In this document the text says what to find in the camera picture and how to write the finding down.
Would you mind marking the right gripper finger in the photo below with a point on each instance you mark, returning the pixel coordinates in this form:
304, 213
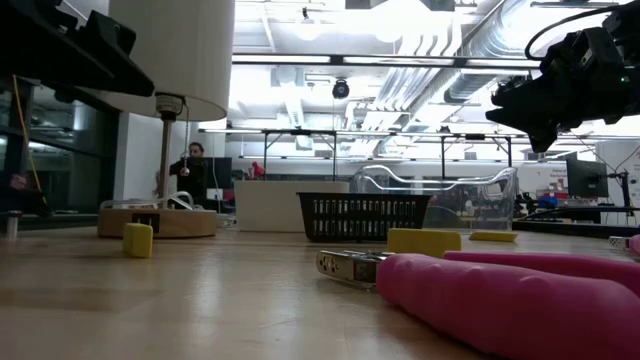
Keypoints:
525, 92
535, 122

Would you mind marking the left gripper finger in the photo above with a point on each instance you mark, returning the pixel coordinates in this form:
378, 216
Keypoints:
115, 37
125, 75

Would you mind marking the yellow eraser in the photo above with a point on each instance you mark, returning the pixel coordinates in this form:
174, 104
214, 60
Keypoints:
137, 240
493, 236
424, 242

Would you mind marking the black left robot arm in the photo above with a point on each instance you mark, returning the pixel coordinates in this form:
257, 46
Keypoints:
25, 45

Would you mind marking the black computer monitor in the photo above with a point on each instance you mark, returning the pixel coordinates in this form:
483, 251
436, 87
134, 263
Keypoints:
587, 178
220, 172

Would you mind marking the blue box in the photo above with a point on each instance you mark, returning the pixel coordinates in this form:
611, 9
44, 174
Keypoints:
547, 201

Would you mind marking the clear plastic bin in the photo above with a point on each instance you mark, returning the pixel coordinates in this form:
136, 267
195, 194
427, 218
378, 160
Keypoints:
475, 200

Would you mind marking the person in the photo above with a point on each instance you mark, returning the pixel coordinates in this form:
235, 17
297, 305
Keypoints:
195, 175

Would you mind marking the white shade wooden base lamp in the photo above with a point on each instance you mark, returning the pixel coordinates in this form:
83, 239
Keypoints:
190, 223

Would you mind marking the red object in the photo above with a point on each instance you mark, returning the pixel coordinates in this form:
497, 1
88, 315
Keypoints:
257, 170

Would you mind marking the black mesh basket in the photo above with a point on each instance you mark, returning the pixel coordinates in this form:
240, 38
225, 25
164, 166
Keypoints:
365, 217

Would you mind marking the white plastic bin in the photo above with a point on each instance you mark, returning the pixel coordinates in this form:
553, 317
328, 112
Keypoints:
280, 205

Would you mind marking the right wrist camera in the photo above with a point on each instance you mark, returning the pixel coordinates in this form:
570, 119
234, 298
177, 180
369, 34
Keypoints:
575, 47

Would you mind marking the black aluminium table frame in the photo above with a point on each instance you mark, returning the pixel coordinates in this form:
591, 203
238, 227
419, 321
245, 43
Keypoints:
575, 229

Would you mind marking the grey metal post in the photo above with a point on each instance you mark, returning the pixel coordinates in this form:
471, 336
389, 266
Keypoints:
12, 222

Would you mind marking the black dome camera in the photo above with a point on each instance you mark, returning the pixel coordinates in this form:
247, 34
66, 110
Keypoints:
341, 89

